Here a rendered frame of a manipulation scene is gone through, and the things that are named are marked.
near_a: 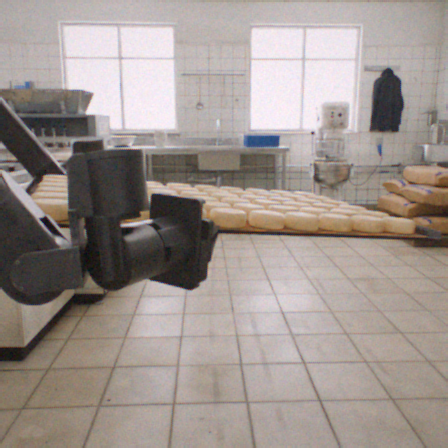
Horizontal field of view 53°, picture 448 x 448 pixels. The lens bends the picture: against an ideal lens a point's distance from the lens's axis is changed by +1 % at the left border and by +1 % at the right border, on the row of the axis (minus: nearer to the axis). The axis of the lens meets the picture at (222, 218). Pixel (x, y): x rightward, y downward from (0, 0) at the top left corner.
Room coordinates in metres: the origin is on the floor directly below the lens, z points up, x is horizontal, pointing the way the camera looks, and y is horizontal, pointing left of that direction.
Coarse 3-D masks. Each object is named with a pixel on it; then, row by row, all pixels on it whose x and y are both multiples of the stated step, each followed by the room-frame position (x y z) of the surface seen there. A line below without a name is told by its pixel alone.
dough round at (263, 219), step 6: (252, 210) 0.63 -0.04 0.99; (258, 210) 0.64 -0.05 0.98; (264, 210) 0.64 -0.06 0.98; (252, 216) 0.61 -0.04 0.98; (258, 216) 0.60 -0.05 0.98; (264, 216) 0.60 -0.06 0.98; (270, 216) 0.60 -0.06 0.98; (276, 216) 0.60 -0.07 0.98; (282, 216) 0.61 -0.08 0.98; (252, 222) 0.61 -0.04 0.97; (258, 222) 0.60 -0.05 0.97; (264, 222) 0.60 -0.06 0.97; (270, 222) 0.60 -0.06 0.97; (276, 222) 0.60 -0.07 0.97; (282, 222) 0.61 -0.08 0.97; (264, 228) 0.60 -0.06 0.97; (270, 228) 0.60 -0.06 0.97; (276, 228) 0.60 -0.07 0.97
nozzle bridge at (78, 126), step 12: (24, 120) 2.75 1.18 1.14; (36, 120) 2.75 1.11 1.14; (48, 120) 2.75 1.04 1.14; (60, 120) 2.75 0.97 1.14; (72, 120) 2.75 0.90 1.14; (84, 120) 2.74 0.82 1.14; (96, 120) 2.67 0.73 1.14; (108, 120) 2.93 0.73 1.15; (36, 132) 2.75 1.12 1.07; (48, 132) 2.75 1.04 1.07; (60, 132) 2.75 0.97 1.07; (72, 132) 2.75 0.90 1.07; (84, 132) 2.74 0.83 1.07; (96, 132) 2.66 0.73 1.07; (108, 132) 2.92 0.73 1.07; (0, 156) 2.88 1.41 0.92
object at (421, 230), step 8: (32, 184) 0.80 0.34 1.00; (32, 192) 0.74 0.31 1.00; (64, 224) 0.50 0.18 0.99; (224, 232) 0.56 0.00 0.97; (232, 232) 0.56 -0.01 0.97; (240, 232) 0.57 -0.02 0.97; (248, 232) 0.57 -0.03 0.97; (256, 232) 0.57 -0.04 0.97; (264, 232) 0.58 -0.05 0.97; (272, 232) 0.58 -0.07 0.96; (280, 232) 0.58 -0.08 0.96; (288, 232) 0.59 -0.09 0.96; (296, 232) 0.59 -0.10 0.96; (304, 232) 0.60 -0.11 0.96; (416, 232) 0.71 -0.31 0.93; (424, 232) 0.70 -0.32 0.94; (432, 232) 0.68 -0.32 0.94; (440, 232) 0.67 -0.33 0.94; (416, 240) 0.65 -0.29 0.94; (424, 240) 0.66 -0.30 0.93; (432, 240) 0.66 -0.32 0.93
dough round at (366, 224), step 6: (354, 216) 0.68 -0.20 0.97; (360, 216) 0.69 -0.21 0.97; (366, 216) 0.69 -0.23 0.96; (354, 222) 0.67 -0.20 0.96; (360, 222) 0.66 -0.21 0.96; (366, 222) 0.66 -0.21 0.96; (372, 222) 0.65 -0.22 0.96; (378, 222) 0.66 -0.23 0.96; (384, 222) 0.67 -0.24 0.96; (354, 228) 0.67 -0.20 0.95; (360, 228) 0.66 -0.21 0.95; (366, 228) 0.66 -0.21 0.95; (372, 228) 0.65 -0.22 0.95; (378, 228) 0.66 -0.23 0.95
